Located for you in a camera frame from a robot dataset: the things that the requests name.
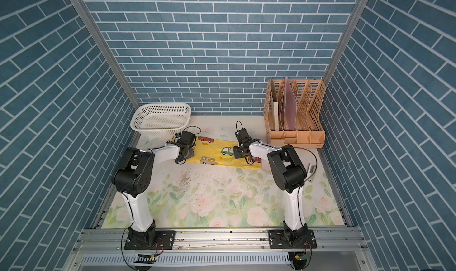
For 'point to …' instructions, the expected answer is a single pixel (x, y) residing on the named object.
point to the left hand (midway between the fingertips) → (190, 154)
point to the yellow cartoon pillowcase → (215, 151)
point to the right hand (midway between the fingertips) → (239, 152)
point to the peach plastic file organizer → (310, 133)
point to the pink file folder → (290, 107)
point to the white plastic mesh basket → (162, 119)
